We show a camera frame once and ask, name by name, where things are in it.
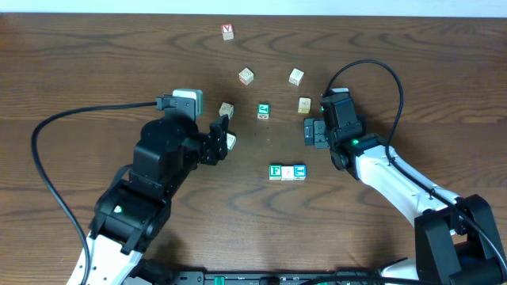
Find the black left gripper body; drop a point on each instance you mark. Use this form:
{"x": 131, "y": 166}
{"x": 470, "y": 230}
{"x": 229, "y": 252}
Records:
{"x": 199, "y": 159}

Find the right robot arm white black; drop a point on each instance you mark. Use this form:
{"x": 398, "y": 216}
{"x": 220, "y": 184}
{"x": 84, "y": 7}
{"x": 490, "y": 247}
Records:
{"x": 456, "y": 238}

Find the wooden block red side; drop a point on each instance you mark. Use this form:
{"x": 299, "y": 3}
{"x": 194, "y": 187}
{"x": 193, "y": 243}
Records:
{"x": 246, "y": 76}

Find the plain wooden block upper right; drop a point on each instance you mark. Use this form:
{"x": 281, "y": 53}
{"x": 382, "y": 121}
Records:
{"x": 296, "y": 77}

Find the green F wooden block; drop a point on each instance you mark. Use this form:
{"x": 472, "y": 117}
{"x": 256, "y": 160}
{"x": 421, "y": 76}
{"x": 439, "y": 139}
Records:
{"x": 275, "y": 172}

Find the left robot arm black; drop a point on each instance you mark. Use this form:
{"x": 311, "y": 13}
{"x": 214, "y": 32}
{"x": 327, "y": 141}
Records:
{"x": 131, "y": 213}

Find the green J wooden block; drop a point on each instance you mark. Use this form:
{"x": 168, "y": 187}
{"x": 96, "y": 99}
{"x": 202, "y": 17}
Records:
{"x": 263, "y": 111}

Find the blue E wooden block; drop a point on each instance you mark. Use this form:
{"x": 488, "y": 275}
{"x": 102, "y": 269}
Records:
{"x": 300, "y": 172}

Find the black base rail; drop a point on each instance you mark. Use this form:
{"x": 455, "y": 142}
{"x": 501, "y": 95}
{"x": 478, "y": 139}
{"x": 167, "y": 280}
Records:
{"x": 256, "y": 278}

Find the wooden block green trim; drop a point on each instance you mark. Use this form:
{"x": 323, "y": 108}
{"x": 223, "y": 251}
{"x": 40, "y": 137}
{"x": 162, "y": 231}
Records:
{"x": 287, "y": 173}

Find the wooden block yellow side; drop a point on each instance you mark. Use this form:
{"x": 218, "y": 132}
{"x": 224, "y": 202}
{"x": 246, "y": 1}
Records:
{"x": 304, "y": 105}

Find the red V wooden block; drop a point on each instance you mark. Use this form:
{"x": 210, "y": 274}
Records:
{"x": 227, "y": 32}

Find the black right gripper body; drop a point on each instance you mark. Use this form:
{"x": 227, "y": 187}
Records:
{"x": 318, "y": 127}

